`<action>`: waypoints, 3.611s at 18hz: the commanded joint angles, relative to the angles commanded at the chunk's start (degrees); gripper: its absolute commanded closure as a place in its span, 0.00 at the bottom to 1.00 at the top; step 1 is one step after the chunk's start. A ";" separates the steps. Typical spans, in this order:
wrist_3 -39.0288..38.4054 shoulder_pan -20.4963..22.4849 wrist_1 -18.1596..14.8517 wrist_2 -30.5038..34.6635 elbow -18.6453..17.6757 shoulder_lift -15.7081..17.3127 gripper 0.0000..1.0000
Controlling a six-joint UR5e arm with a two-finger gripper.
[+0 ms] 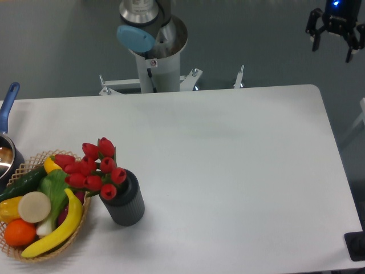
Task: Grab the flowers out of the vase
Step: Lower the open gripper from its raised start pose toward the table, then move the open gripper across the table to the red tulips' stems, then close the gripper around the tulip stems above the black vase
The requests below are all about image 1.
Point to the yellow bell pepper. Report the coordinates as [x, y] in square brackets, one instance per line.
[9, 209]

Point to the black device at table edge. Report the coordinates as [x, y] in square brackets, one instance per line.
[355, 245]

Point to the orange fruit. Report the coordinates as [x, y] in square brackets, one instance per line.
[19, 233]

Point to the green cucumber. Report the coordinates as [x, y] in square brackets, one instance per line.
[25, 184]

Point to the red tulip bouquet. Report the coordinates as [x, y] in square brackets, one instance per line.
[97, 172]

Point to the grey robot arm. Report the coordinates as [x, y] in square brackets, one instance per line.
[149, 29]

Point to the dark grey ribbed vase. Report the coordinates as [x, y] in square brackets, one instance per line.
[127, 207]

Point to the green bok choy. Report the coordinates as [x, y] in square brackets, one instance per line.
[53, 185]

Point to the beige round disc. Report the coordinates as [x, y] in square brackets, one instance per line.
[34, 207]

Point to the white frame at right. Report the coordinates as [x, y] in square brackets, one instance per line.
[353, 130]

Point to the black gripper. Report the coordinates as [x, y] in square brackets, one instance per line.
[339, 17]

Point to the woven wicker basket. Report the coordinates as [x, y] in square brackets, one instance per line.
[15, 252]

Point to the yellow banana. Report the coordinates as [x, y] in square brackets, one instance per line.
[62, 233]

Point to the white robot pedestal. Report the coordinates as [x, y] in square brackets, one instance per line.
[155, 75]

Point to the blue handled saucepan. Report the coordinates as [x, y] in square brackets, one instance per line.
[11, 158]

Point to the dark red vegetable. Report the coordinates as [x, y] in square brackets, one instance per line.
[62, 216]

